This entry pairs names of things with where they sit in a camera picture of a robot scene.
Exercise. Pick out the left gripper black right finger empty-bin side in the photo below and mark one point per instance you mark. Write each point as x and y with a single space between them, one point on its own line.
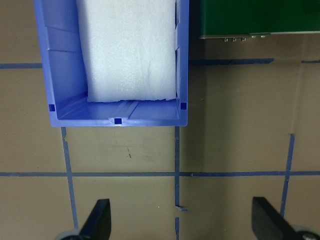
267 223

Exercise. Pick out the left gripper black left finger empty-bin side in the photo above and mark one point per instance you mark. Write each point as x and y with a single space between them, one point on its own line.
98 225

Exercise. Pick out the blue bin with foam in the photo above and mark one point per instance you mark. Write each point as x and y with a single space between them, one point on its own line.
66 82

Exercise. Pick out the white foam pad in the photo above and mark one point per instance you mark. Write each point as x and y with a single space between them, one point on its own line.
128 48

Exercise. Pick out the green conveyor belt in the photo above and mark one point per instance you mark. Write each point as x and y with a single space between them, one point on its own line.
219 19

